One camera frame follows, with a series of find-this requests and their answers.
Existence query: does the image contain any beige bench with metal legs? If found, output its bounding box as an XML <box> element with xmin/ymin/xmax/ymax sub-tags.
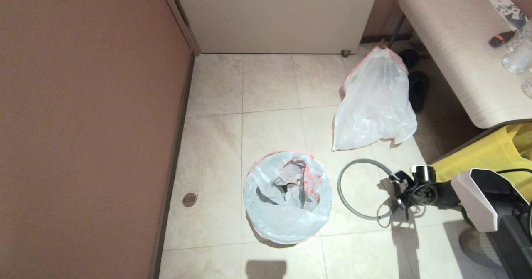
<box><xmin>393</xmin><ymin>0</ymin><xmax>532</xmax><ymax>129</ymax></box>

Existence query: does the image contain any black and white brochure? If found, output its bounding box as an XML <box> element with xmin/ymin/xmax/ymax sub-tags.
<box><xmin>488</xmin><ymin>0</ymin><xmax>531</xmax><ymax>32</ymax></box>

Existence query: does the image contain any translucent white trash bag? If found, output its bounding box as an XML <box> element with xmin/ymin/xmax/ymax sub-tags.
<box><xmin>243</xmin><ymin>150</ymin><xmax>333</xmax><ymax>245</ymax></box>

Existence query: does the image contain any white door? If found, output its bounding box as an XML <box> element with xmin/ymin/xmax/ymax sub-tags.
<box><xmin>170</xmin><ymin>0</ymin><xmax>383</xmax><ymax>55</ymax></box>

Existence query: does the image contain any yellow bag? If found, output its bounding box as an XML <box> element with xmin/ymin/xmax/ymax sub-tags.
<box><xmin>431</xmin><ymin>123</ymin><xmax>532</xmax><ymax>202</ymax></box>

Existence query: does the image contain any grey bin rim ring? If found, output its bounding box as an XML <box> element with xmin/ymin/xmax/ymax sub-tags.
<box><xmin>337</xmin><ymin>158</ymin><xmax>400</xmax><ymax>220</ymax></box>

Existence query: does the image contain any grey ribbed rounded object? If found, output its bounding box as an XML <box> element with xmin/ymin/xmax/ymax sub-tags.
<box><xmin>458</xmin><ymin>227</ymin><xmax>501</xmax><ymax>268</ymax></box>

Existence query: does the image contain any used translucent orange-drawstring trash bag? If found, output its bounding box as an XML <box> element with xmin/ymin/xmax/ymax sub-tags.
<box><xmin>332</xmin><ymin>46</ymin><xmax>417</xmax><ymax>151</ymax></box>

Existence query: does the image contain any thin black wrist camera cable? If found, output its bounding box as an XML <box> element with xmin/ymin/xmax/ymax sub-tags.
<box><xmin>377</xmin><ymin>181</ymin><xmax>418</xmax><ymax>229</ymax></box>

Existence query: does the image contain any black slipper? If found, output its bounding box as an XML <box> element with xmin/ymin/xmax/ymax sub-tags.
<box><xmin>399</xmin><ymin>49</ymin><xmax>419</xmax><ymax>69</ymax></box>
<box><xmin>409</xmin><ymin>71</ymin><xmax>430</xmax><ymax>114</ymax></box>

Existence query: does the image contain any black and orange remote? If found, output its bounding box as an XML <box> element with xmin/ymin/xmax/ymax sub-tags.
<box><xmin>489</xmin><ymin>31</ymin><xmax>516</xmax><ymax>49</ymax></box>

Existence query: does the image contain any beige door frame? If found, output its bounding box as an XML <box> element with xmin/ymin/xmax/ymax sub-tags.
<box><xmin>157</xmin><ymin>0</ymin><xmax>202</xmax><ymax>56</ymax></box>

